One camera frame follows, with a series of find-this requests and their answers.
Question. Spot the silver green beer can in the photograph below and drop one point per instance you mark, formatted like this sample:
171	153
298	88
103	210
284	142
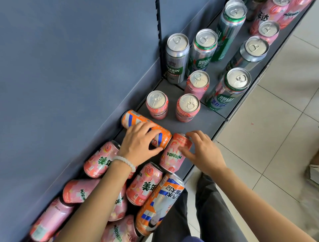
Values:
176	57

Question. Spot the tall green beer can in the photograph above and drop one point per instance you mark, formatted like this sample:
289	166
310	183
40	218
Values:
228	30

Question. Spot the person's left forearm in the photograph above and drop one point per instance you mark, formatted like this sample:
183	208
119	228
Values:
99	199

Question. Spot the person's right hand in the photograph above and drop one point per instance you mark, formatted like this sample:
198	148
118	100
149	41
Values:
205	154

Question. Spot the grey metal shelf board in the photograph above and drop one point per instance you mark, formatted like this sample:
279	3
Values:
206	122
219	67

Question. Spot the person's right thumb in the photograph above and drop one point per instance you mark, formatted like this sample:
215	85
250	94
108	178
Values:
186	154

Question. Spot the pink soda can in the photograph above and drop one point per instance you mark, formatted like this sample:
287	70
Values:
268	30
172	157
292	11
268	12
187	108
157	106
197	83

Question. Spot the person's left thumb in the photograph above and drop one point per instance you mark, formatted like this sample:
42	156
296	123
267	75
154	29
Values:
154	151

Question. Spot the orange blue drink can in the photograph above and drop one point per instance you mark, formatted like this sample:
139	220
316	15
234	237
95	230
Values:
163	137
159	204

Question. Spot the person's right forearm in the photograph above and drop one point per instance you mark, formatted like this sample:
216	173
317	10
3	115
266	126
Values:
249	204

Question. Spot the pile of pink cans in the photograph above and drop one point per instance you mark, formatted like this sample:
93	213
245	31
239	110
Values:
144	185

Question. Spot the cardboard box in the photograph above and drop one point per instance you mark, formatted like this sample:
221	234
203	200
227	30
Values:
313	172

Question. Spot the person's left hand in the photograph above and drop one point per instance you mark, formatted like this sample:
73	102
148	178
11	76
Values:
135	145

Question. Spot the dark grey trousers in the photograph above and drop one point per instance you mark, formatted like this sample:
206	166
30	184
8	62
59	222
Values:
214	214

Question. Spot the green white beer can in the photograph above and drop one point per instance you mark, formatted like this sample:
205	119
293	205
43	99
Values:
229	87
203	49

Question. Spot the blue shirt hem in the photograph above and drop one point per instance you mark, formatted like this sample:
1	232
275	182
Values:
193	239

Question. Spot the black slotted shelf upright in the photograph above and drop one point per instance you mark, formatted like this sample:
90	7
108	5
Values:
158	37

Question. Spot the dark grey beer can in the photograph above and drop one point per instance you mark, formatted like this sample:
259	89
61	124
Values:
249	53

